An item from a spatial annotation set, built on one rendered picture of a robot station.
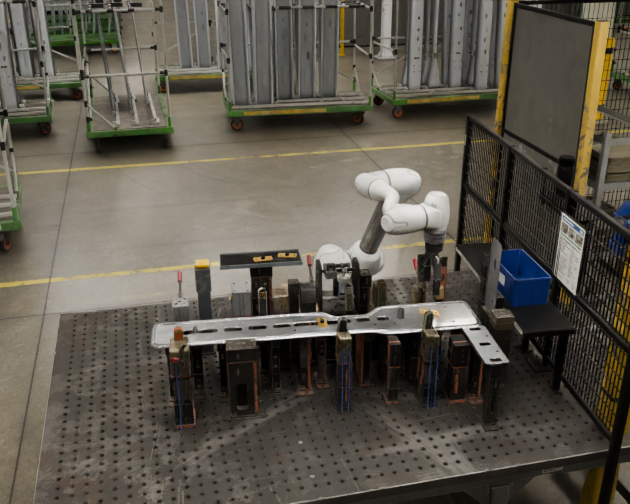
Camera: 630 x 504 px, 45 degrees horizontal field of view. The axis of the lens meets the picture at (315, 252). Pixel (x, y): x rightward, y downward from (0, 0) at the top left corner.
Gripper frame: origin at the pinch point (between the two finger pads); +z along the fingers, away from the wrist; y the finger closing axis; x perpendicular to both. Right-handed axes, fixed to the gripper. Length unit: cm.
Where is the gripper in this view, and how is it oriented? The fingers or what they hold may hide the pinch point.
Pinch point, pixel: (431, 285)
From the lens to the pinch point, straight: 322.6
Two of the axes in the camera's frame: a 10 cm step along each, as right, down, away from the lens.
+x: 9.9, -0.6, 1.3
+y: 1.4, 4.1, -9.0
